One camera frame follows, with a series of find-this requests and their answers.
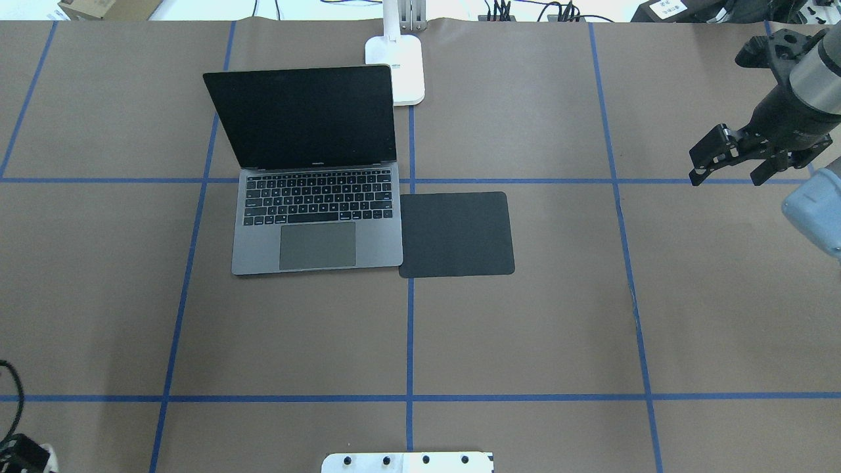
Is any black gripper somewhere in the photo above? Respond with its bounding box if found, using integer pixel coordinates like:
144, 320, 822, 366
689, 83, 835, 187

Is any black cloth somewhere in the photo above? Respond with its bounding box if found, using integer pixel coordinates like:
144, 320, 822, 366
398, 191, 516, 279

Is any grey laptop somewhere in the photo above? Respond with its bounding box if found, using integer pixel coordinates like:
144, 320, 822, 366
202, 64, 403, 276

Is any white computer mouse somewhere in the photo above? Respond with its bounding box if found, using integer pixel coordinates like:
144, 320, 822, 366
39, 443, 60, 473

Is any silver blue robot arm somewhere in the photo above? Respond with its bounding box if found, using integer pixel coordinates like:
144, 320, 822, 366
689, 25, 840, 259

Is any white desk lamp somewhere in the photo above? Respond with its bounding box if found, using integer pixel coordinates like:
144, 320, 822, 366
364, 1, 426, 106

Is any dark brown box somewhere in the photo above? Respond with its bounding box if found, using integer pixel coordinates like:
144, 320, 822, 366
630, 1, 727, 23

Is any orange black usb hub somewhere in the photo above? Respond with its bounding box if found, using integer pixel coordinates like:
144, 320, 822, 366
477, 1, 516, 23

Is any cardboard box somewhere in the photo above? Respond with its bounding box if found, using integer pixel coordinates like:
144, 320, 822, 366
57, 0, 163, 21

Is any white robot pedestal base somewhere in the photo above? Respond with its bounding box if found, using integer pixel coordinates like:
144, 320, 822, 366
321, 451, 495, 472

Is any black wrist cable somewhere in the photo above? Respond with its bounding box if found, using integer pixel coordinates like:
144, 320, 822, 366
0, 359, 27, 447

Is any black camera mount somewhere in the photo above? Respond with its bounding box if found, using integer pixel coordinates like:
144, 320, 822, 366
1, 434, 48, 472

